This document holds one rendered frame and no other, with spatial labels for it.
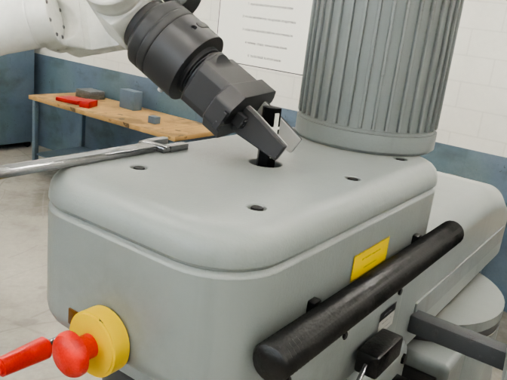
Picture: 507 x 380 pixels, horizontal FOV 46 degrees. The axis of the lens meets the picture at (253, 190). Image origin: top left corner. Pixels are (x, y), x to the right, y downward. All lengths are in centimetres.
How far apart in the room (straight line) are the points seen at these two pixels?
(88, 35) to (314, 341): 46
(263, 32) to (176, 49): 513
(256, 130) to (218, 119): 5
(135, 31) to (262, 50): 512
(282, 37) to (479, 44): 177
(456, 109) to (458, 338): 410
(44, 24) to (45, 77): 746
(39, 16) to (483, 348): 73
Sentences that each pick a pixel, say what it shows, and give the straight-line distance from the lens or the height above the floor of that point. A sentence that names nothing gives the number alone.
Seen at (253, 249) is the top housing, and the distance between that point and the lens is 46.
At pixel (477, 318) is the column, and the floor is 156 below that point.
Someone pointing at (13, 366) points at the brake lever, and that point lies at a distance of 63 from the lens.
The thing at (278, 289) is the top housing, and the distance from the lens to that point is 49.
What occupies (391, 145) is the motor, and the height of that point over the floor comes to 190.
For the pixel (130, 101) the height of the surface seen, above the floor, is 97.
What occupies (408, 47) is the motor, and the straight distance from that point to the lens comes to 78.
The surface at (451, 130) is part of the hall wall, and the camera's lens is 499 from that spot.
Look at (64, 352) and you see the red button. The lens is 53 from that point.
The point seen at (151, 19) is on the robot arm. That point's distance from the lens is 67.
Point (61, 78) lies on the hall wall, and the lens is 792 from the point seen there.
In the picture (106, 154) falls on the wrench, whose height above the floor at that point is 190.
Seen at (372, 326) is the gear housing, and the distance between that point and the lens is 77.
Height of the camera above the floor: 205
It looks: 17 degrees down
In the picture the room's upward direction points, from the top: 7 degrees clockwise
